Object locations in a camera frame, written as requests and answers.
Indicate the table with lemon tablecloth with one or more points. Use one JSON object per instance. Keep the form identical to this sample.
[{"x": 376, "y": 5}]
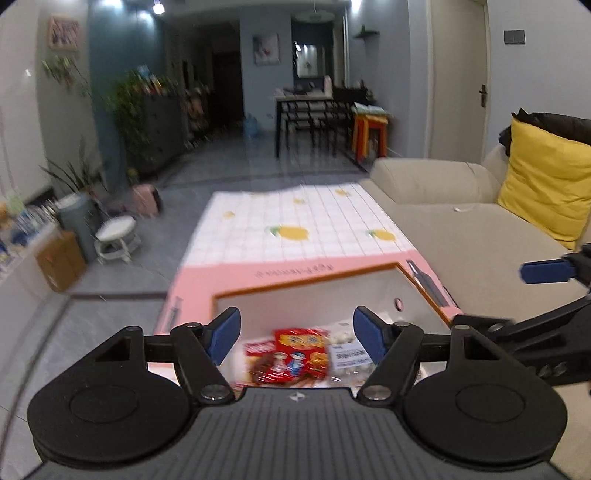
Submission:
[{"x": 295, "y": 221}]

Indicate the pendant lamp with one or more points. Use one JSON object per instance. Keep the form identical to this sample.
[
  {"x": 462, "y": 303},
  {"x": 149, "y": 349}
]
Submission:
[{"x": 314, "y": 14}]

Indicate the wall shelf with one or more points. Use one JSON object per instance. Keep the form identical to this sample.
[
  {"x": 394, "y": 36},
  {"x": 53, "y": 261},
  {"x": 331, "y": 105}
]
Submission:
[{"x": 365, "y": 33}]

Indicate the wall switch panel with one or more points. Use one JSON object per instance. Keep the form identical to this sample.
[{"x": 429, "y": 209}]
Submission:
[{"x": 514, "y": 37}]

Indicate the shoe rack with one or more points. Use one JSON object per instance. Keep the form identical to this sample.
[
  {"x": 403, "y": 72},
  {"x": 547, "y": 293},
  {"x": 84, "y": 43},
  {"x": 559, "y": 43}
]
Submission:
[{"x": 196, "y": 115}]

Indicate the red-label spicy strip packet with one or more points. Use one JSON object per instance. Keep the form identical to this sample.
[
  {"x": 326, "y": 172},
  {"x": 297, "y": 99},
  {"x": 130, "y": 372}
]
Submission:
[{"x": 258, "y": 349}]

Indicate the dark grey cabinet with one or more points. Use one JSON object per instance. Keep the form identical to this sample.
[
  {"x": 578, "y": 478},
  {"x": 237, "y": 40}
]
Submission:
[{"x": 161, "y": 129}]

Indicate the yellow cushion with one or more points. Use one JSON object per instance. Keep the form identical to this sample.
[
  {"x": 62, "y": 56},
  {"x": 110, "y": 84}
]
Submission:
[{"x": 549, "y": 184}]

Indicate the long-leaf potted plant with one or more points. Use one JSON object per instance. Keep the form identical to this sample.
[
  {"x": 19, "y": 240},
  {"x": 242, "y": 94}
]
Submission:
[{"x": 74, "y": 175}]

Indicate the black dining table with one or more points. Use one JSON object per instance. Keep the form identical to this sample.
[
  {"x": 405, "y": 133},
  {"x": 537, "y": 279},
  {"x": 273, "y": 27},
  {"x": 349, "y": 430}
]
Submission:
[{"x": 304, "y": 98}]

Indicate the trailing vine plant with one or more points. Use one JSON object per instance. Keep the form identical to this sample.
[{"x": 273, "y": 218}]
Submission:
[{"x": 127, "y": 115}]

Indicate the red snack bag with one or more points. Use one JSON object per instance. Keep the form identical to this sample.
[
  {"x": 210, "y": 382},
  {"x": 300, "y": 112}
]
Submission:
[{"x": 300, "y": 344}]

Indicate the white TV console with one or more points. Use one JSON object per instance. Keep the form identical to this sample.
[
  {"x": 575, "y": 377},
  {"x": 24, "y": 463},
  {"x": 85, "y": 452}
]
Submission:
[{"x": 18, "y": 281}]

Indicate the black dining chair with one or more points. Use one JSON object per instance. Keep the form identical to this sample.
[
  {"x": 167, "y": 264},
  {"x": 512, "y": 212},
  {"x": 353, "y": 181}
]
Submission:
[
  {"x": 334, "y": 124},
  {"x": 302, "y": 122}
]

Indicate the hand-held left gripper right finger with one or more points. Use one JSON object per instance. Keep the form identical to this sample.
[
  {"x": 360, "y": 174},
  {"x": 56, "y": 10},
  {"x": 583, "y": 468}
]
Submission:
[{"x": 369, "y": 337}]

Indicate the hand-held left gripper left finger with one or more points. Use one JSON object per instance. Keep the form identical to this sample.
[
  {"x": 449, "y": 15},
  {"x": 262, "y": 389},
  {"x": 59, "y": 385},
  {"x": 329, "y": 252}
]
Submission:
[{"x": 226, "y": 332}]

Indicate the orange stool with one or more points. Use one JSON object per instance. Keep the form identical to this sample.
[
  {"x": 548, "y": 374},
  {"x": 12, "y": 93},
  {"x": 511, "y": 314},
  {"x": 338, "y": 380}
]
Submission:
[{"x": 369, "y": 125}]

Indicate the grey framed wall picture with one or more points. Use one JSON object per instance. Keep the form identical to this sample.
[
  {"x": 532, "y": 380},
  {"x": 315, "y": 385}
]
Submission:
[{"x": 266, "y": 49}]

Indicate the white round stool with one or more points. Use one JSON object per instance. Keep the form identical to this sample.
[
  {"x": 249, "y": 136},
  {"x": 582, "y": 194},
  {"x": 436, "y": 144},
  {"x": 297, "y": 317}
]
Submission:
[{"x": 117, "y": 230}]

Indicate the clear packet of white balls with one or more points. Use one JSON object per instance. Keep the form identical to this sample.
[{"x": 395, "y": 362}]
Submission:
[{"x": 346, "y": 353}]

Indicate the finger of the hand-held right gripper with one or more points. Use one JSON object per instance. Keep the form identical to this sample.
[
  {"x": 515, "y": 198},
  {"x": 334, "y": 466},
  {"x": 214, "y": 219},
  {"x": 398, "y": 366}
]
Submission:
[
  {"x": 545, "y": 271},
  {"x": 554, "y": 337}
]

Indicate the folded cloth stack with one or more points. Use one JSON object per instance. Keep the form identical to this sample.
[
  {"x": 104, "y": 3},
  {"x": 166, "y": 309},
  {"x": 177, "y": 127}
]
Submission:
[{"x": 371, "y": 110}]

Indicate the blue water jug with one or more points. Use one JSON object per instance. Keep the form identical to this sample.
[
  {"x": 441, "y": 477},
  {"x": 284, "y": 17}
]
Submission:
[{"x": 250, "y": 127}]

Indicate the beige sofa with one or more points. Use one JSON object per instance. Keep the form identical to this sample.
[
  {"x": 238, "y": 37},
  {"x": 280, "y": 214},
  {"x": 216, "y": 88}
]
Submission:
[{"x": 461, "y": 240}]

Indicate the white door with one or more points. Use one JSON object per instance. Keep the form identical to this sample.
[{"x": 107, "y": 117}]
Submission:
[{"x": 461, "y": 78}]

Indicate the grey round bin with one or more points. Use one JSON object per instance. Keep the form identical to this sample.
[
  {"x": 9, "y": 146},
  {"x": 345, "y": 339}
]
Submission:
[{"x": 78, "y": 226}]

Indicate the orange cardboard box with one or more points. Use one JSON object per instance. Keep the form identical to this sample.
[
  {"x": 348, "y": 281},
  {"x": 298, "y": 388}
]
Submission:
[{"x": 300, "y": 304}]

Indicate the pink framed wall picture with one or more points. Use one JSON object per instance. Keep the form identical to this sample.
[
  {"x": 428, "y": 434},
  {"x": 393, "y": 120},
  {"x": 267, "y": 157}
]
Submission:
[{"x": 63, "y": 33}]

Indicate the small white object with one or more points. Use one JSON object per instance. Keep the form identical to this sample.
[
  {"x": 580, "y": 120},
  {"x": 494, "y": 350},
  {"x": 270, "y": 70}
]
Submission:
[{"x": 461, "y": 209}]

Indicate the dark cushion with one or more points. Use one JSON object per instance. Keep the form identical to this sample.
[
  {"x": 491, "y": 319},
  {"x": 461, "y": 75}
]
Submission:
[{"x": 554, "y": 122}]

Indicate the brown cardboard box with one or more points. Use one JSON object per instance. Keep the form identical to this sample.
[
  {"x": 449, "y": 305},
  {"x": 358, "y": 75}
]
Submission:
[{"x": 60, "y": 261}]

